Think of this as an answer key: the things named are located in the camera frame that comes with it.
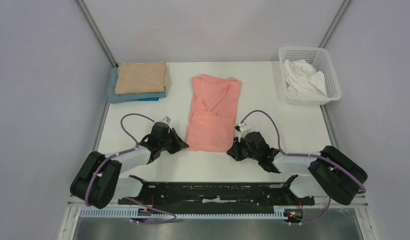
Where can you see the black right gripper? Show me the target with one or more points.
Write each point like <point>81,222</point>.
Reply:
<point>242,150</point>

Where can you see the pink t shirt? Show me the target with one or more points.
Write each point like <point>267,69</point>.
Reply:
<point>213,113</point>

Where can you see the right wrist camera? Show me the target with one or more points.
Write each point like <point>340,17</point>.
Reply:
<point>242,129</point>

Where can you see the blue folded t shirt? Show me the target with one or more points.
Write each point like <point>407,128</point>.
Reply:
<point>114,98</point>

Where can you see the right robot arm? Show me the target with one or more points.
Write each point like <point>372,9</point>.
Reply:
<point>326,173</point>

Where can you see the white t shirt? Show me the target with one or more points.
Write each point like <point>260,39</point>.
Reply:
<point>303,80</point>

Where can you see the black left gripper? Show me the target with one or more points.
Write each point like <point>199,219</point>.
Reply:
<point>179,144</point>

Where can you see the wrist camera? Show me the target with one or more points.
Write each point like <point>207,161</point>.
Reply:
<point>242,129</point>
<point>166,120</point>

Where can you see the white slotted cable duct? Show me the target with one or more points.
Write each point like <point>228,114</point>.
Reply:
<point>140,213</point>

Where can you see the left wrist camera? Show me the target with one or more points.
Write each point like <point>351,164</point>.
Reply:
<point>166,120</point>

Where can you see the white plastic laundry basket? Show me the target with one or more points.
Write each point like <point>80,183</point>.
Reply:
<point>320,60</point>

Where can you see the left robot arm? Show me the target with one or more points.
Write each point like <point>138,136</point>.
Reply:
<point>99,179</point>

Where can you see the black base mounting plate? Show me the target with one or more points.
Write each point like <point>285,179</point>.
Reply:
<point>219,197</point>

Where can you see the beige folded t shirt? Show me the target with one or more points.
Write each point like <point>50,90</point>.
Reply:
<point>135,78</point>

